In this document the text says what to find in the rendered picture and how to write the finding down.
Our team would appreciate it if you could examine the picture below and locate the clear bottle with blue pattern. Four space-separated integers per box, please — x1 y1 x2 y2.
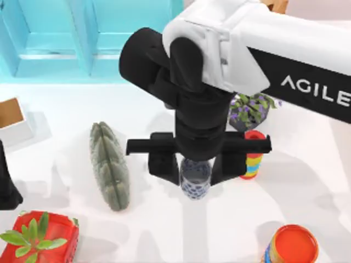
179 158 212 201

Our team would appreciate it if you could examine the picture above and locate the grey-green bread loaf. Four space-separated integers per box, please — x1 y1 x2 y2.
90 121 131 212

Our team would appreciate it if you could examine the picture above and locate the white box with brown inside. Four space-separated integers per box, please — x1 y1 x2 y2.
0 97 37 148

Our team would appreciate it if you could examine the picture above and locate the orange-lidded can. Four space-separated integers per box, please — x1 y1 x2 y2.
259 224 320 263

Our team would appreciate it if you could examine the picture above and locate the stack of coloured rings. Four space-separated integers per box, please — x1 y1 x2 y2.
239 130 268 181

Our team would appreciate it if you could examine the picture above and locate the grey pot with purple flowers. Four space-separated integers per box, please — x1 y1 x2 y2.
228 92 283 133

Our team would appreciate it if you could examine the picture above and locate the red pot with green plant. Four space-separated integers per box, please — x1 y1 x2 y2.
0 210 80 263

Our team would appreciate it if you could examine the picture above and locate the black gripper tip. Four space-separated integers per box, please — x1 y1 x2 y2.
0 139 24 211

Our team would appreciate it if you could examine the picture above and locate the wooden furniture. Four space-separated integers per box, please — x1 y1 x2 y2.
259 0 289 13

